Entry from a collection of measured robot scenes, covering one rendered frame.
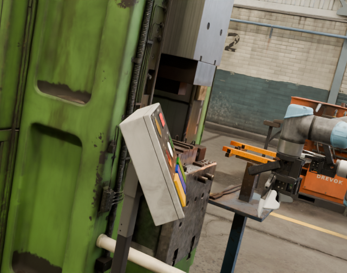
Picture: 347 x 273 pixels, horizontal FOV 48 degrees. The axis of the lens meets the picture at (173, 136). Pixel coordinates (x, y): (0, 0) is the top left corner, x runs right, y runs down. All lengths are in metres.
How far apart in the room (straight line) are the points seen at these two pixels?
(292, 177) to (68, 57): 0.93
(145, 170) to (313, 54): 8.35
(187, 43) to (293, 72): 7.72
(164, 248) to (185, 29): 0.89
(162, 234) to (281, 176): 0.66
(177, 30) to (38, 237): 1.03
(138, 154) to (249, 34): 8.53
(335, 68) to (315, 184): 4.40
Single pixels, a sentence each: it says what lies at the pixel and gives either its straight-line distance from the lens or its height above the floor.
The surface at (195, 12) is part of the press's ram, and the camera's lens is 1.54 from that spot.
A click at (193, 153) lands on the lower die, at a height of 0.97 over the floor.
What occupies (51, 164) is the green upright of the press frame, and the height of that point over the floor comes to 0.84.
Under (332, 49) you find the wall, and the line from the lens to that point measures 9.20.
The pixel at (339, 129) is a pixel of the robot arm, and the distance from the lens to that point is 1.18.
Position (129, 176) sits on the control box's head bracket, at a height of 0.99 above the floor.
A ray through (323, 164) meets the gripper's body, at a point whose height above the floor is 1.03.
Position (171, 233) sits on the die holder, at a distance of 1.65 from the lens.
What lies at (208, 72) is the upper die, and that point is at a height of 1.33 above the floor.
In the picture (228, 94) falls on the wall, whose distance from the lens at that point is 9.40.
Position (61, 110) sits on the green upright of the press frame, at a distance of 1.51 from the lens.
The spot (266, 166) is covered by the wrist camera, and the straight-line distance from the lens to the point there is 1.25.
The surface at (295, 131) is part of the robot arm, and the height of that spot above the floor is 1.21.
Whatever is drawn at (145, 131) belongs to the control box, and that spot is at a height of 1.16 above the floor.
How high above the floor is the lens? 1.33
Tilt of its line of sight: 10 degrees down
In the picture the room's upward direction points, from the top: 12 degrees clockwise
